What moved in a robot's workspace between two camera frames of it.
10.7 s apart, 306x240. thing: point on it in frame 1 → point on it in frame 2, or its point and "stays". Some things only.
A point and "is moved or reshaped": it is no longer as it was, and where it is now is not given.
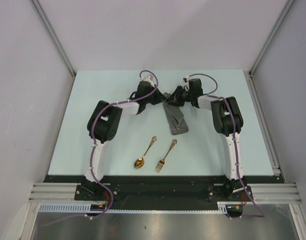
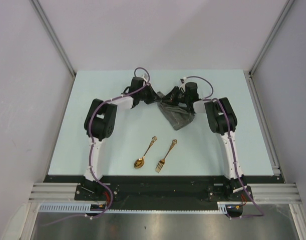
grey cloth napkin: [177, 122] is moved or reshaped
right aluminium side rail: [261, 121] stays
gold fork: [162, 162] stays
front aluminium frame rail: [274, 192] stays
